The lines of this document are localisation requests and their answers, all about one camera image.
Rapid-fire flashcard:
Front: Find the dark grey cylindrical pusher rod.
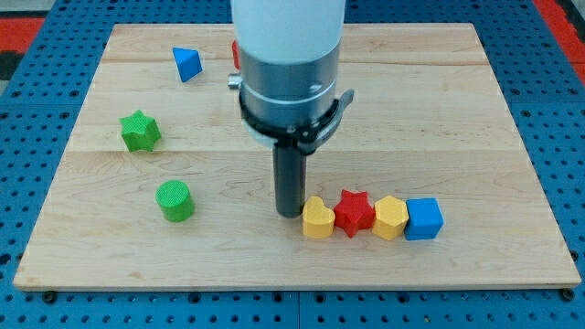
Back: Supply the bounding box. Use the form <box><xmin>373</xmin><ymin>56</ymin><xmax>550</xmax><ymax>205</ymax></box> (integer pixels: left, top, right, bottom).
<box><xmin>272</xmin><ymin>144</ymin><xmax>306</xmax><ymax>218</ymax></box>

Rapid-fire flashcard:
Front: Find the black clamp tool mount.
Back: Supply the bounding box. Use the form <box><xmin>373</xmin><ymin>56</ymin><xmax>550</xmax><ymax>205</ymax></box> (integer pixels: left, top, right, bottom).
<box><xmin>239</xmin><ymin>90</ymin><xmax>355</xmax><ymax>155</ymax></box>

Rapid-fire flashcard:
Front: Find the red block behind arm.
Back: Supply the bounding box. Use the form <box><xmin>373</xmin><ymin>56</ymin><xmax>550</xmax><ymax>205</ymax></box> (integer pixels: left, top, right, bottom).
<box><xmin>231</xmin><ymin>40</ymin><xmax>240</xmax><ymax>70</ymax></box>

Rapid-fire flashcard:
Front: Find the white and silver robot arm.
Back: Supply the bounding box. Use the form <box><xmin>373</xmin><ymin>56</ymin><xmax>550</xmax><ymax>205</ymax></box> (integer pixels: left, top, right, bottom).
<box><xmin>230</xmin><ymin>0</ymin><xmax>354</xmax><ymax>218</ymax></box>

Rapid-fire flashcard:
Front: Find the yellow heart block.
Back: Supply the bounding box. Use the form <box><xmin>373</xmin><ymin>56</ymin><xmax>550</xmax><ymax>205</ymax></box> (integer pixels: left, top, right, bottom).
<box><xmin>302</xmin><ymin>196</ymin><xmax>335</xmax><ymax>239</ymax></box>

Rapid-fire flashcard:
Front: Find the red star block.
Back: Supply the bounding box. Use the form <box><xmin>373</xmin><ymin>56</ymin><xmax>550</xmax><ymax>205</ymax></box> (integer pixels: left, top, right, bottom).
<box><xmin>334</xmin><ymin>190</ymin><xmax>375</xmax><ymax>238</ymax></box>

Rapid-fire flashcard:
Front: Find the yellow hexagon block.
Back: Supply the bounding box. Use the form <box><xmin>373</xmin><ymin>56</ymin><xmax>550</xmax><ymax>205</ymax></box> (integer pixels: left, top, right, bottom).
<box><xmin>372</xmin><ymin>196</ymin><xmax>409</xmax><ymax>240</ymax></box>

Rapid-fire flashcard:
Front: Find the green cylinder block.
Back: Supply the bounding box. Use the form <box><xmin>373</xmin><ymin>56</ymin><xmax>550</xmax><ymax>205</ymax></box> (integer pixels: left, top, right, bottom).
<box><xmin>155</xmin><ymin>180</ymin><xmax>195</xmax><ymax>222</ymax></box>

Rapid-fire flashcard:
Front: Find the wooden board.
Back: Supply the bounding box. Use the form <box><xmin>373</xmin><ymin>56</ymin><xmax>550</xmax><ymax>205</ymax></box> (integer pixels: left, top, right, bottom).
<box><xmin>14</xmin><ymin>23</ymin><xmax>581</xmax><ymax>292</ymax></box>

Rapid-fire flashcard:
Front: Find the blue triangle block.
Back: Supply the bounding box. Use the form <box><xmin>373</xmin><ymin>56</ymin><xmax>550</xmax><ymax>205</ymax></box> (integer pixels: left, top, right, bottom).
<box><xmin>172</xmin><ymin>48</ymin><xmax>203</xmax><ymax>82</ymax></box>

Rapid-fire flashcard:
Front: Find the blue cube block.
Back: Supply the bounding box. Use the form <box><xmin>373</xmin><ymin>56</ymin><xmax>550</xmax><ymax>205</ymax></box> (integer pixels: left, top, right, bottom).
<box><xmin>404</xmin><ymin>197</ymin><xmax>444</xmax><ymax>240</ymax></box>

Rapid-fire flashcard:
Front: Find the green star block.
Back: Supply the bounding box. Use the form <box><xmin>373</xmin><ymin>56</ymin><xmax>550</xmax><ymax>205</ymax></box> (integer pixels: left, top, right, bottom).
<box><xmin>119</xmin><ymin>110</ymin><xmax>161</xmax><ymax>152</ymax></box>

